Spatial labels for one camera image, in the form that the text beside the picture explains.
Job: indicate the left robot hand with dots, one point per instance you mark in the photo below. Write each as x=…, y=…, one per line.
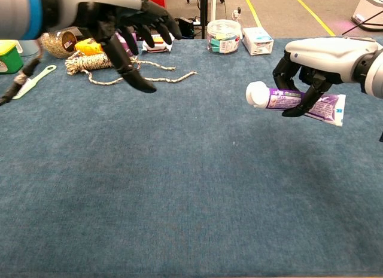
x=98, y=12

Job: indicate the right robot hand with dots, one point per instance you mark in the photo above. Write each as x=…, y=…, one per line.
x=329, y=56

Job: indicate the purple white toothpaste tube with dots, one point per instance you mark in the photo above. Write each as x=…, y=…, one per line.
x=278, y=100

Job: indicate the purple carton box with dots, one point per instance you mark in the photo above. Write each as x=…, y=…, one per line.
x=122, y=39

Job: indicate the yellow tape measure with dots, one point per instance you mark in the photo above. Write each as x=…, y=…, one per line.
x=86, y=48

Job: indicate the grain jar with black lid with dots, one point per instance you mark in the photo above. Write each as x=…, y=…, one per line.
x=54, y=46

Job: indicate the white machine housing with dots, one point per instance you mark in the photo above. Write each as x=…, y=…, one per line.
x=371, y=9

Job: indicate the white blue carton box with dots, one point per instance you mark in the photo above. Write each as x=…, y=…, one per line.
x=257, y=42

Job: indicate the white red snack packet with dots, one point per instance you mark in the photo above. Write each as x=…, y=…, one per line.
x=163, y=48

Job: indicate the white light-blue pitcher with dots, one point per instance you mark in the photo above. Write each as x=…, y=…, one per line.
x=30, y=48

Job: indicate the light green brush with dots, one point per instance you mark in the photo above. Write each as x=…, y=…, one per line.
x=42, y=75

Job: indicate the black adapter box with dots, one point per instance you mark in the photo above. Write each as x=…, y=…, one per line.
x=186, y=27

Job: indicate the white plug adapter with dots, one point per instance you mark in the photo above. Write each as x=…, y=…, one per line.
x=237, y=14

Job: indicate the green box with yellow lid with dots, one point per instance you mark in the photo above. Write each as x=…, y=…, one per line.
x=9, y=59

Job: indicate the black tripod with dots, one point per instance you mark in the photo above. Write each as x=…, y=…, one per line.
x=204, y=12

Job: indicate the clear jar with white lid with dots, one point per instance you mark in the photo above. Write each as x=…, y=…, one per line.
x=224, y=36

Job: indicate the white desk leg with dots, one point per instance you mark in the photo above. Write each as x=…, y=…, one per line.
x=213, y=6

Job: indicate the blue table mat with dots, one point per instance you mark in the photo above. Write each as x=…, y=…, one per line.
x=149, y=170

